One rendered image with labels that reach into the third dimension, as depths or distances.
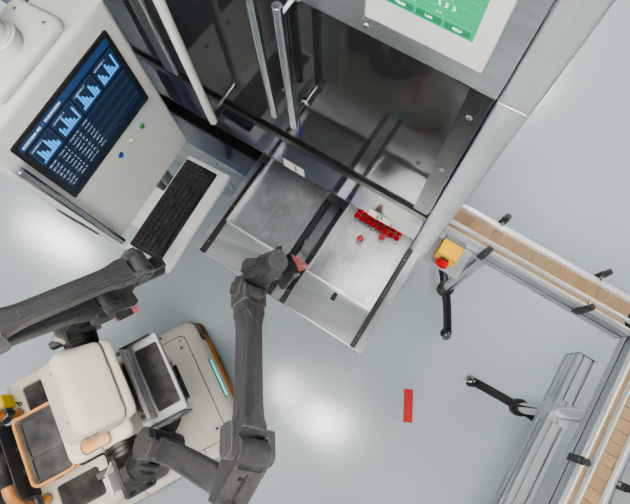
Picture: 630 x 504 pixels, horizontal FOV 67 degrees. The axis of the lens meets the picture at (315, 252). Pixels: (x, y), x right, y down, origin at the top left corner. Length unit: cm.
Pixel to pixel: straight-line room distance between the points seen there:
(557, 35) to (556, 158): 234
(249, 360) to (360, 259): 74
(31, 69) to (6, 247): 192
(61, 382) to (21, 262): 188
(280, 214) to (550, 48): 118
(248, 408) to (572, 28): 83
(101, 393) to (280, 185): 94
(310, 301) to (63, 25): 106
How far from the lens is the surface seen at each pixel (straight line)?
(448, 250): 157
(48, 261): 302
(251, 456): 98
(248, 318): 111
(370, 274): 167
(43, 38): 138
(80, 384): 127
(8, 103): 137
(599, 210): 305
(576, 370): 219
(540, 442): 213
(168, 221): 188
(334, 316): 164
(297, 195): 176
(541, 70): 80
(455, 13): 77
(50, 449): 184
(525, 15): 75
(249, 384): 103
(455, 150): 105
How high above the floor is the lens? 250
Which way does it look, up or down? 75 degrees down
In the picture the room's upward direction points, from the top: 7 degrees counter-clockwise
